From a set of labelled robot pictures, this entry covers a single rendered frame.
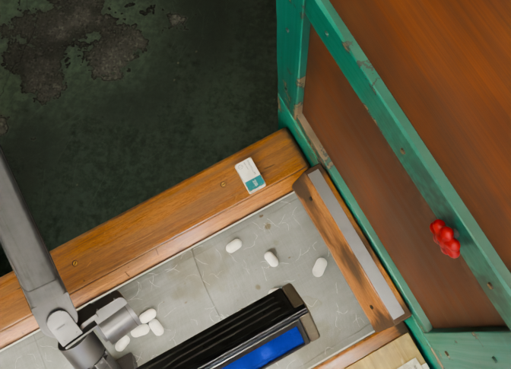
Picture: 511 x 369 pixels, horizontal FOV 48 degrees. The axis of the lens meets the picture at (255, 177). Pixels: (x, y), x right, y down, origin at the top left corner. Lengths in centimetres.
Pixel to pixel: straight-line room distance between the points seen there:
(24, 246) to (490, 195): 65
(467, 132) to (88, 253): 79
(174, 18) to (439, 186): 167
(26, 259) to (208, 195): 36
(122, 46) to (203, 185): 112
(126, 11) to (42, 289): 146
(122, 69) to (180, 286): 116
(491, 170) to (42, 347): 89
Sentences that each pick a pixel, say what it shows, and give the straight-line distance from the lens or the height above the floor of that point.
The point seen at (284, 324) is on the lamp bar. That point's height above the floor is 111.
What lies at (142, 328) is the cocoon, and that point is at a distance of 109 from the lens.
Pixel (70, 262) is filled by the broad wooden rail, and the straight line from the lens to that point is 114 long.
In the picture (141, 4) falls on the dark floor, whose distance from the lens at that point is 222.
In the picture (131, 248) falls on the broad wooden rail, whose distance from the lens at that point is 111.
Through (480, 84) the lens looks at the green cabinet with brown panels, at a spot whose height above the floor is 142.
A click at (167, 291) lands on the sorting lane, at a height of 74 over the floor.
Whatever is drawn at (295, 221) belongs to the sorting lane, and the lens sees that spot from 110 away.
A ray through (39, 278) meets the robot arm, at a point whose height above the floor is 98.
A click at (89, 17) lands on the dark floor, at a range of 224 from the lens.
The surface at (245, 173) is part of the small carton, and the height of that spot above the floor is 79.
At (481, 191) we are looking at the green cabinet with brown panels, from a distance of 55.
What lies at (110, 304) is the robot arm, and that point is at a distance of 97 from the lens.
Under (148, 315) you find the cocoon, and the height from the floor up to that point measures 76.
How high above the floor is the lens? 182
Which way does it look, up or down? 74 degrees down
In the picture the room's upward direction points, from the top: 9 degrees counter-clockwise
